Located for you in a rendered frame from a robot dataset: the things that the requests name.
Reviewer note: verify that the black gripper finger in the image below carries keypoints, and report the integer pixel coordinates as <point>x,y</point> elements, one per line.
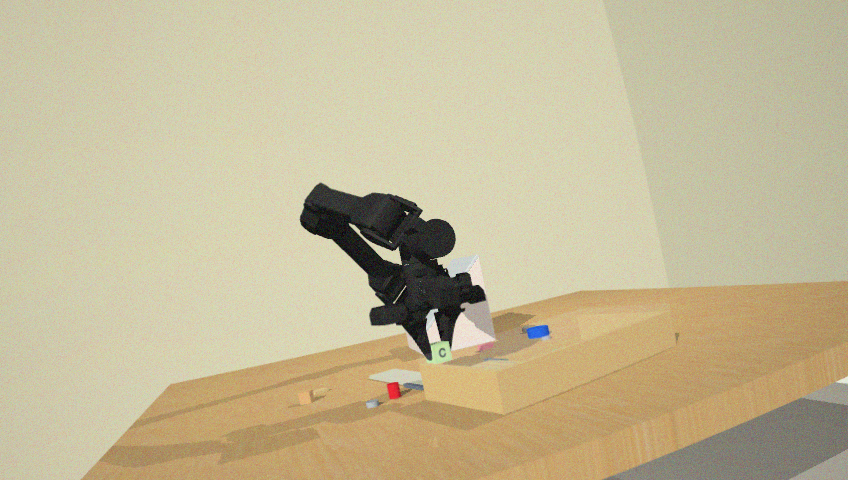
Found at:
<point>417,330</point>
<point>446,323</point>

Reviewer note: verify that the red cylinder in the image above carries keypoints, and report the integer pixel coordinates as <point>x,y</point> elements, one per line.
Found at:
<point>393,389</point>

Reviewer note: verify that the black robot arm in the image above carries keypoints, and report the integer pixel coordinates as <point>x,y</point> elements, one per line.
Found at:
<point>381,218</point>

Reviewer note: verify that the light green labelled cube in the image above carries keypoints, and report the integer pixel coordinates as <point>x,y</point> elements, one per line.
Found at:
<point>439,345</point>

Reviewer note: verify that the blue short cylinder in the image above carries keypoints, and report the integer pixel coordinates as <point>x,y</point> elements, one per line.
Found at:
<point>538,331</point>

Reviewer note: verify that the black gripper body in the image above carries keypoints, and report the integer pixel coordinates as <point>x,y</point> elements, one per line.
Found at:
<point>413,274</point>

